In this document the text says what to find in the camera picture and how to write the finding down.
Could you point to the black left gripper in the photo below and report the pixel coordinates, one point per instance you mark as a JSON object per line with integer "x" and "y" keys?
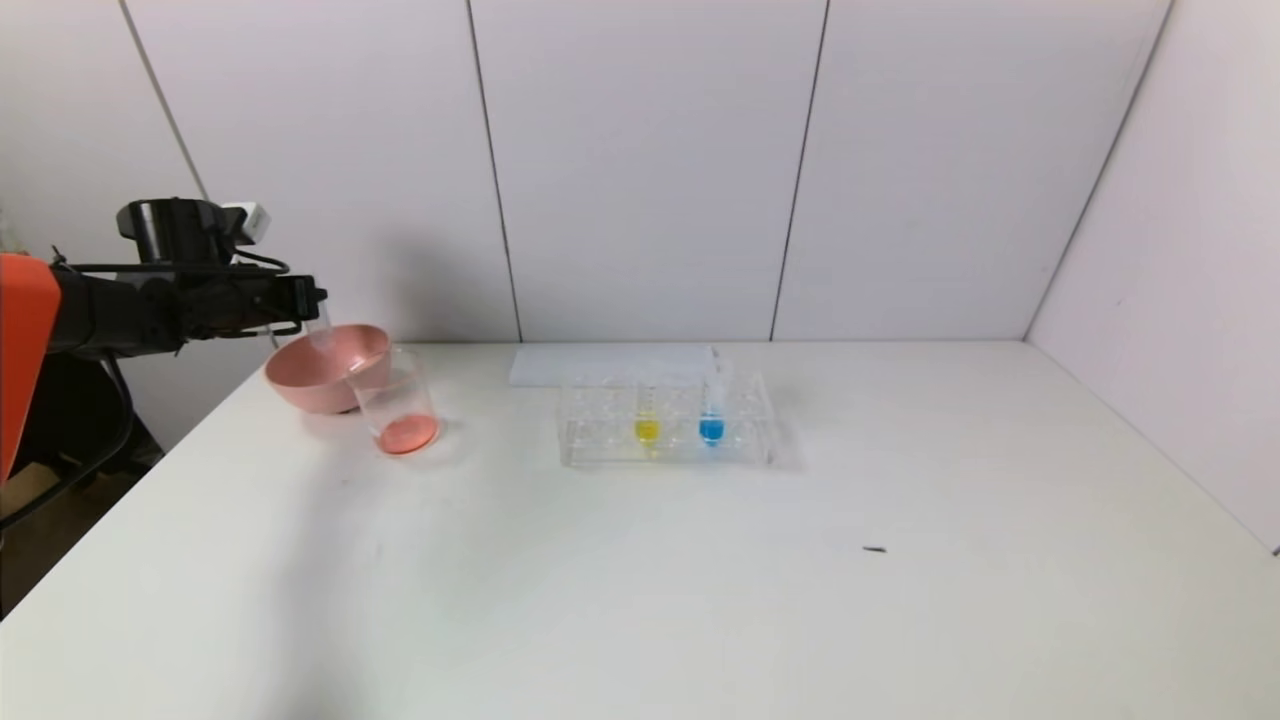
{"x": 304, "y": 297}

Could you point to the test tube with red pigment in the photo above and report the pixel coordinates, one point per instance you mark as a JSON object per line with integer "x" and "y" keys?
{"x": 322, "y": 335}

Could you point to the test tube with yellow pigment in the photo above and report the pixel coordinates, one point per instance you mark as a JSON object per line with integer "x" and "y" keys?
{"x": 647, "y": 430}

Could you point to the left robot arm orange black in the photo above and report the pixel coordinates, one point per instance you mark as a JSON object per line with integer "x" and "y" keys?
{"x": 100, "y": 310}

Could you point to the clear glass beaker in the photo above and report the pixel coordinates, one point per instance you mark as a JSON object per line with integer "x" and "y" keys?
{"x": 405, "y": 432}

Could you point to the clear plastic test tube rack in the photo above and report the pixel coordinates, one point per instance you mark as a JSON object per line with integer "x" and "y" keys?
{"x": 680, "y": 452}

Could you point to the test tube with blue pigment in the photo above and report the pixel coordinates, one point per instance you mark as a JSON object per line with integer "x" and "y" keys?
{"x": 711, "y": 430}

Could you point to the pink bowl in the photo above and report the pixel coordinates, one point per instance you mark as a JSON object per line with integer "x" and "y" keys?
{"x": 320, "y": 385}

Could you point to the white paper sheet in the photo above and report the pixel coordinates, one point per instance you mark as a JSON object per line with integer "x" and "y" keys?
{"x": 545, "y": 366}

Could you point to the black furniture beside table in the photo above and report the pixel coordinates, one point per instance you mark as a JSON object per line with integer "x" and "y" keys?
{"x": 80, "y": 410}

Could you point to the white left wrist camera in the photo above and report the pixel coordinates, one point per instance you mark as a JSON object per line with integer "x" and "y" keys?
{"x": 252, "y": 222}

